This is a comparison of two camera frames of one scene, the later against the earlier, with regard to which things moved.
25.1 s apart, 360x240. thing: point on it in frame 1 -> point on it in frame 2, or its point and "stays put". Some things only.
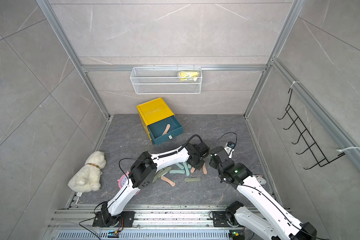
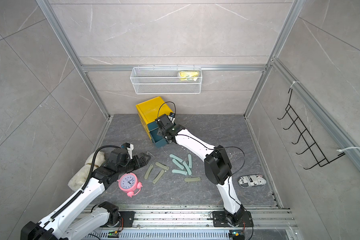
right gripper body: x=212 y=164 -> x=162 y=133
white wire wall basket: x=166 y=80 stays put
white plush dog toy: x=87 y=179 stays put
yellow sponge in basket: x=188 y=75 stays put
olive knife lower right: x=192 y=179 stays put
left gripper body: x=199 y=163 -> x=128 y=166
